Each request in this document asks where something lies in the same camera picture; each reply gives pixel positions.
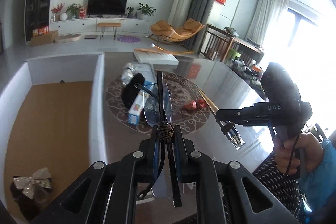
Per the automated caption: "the red candy wrapper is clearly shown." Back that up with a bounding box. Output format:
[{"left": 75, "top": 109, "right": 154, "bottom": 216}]
[{"left": 182, "top": 99, "right": 207, "bottom": 111}]

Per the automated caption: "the gold cosmetic tube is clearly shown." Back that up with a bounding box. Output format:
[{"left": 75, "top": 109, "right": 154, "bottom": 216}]
[{"left": 196, "top": 88, "right": 246, "bottom": 151}]

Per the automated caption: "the blue white medicine box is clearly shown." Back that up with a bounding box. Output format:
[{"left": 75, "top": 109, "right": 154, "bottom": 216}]
[{"left": 128, "top": 83, "right": 151, "bottom": 126}]

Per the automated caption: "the person's right hand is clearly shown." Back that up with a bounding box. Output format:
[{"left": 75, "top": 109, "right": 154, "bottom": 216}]
[{"left": 273, "top": 132, "right": 324, "bottom": 175}]

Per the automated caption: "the wooden side table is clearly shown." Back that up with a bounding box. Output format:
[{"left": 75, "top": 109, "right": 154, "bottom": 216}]
[{"left": 224, "top": 36, "right": 264, "bottom": 66}]

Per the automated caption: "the wooden chair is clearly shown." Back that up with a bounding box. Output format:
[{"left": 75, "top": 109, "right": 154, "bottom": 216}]
[{"left": 198, "top": 24, "right": 234, "bottom": 62}]

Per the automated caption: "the clear plastic phone case pack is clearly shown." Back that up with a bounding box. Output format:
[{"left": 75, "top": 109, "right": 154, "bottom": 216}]
[{"left": 135, "top": 63, "right": 157, "bottom": 85}]

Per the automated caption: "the silver foil package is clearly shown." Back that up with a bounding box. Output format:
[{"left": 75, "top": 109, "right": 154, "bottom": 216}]
[{"left": 121, "top": 63, "right": 143, "bottom": 86}]

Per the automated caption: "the white flat box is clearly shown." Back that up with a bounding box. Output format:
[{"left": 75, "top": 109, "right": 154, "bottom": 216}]
[{"left": 133, "top": 49, "right": 179, "bottom": 66}]

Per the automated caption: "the white sheer curtain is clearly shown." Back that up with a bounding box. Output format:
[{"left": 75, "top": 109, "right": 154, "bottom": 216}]
[{"left": 245, "top": 0, "right": 289, "bottom": 46}]

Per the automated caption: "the white storage box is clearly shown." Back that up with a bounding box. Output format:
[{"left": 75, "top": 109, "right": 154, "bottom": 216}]
[{"left": 1, "top": 53, "right": 107, "bottom": 222}]

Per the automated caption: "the orange rocking lounge chair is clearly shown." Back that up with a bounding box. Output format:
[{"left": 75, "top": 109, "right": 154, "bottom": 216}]
[{"left": 148, "top": 19, "right": 204, "bottom": 44}]

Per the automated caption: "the purple round mat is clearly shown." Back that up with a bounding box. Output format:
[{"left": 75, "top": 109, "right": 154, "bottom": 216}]
[{"left": 117, "top": 36, "right": 141, "bottom": 43}]

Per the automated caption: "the white standing air conditioner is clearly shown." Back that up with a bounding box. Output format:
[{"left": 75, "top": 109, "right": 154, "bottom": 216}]
[{"left": 168, "top": 0, "right": 192, "bottom": 28}]

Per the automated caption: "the small wooden bench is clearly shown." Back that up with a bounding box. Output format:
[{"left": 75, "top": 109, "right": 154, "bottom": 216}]
[{"left": 97, "top": 22, "right": 121, "bottom": 40}]

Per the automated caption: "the green potted plant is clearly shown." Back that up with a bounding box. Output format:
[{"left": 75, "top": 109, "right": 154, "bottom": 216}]
[{"left": 137, "top": 3, "right": 157, "bottom": 20}]

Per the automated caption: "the white tv cabinet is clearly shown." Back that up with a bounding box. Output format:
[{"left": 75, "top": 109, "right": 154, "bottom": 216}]
[{"left": 49, "top": 18, "right": 151, "bottom": 36}]

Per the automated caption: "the cardboard box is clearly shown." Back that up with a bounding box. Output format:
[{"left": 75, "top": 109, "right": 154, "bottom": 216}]
[{"left": 30, "top": 30, "right": 59, "bottom": 47}]

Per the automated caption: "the black television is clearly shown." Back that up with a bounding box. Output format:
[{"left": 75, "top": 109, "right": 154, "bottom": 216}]
[{"left": 87, "top": 0, "right": 127, "bottom": 16}]

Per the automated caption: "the red flower vase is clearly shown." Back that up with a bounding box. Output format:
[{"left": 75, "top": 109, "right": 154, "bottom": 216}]
[{"left": 51, "top": 3, "right": 68, "bottom": 22}]

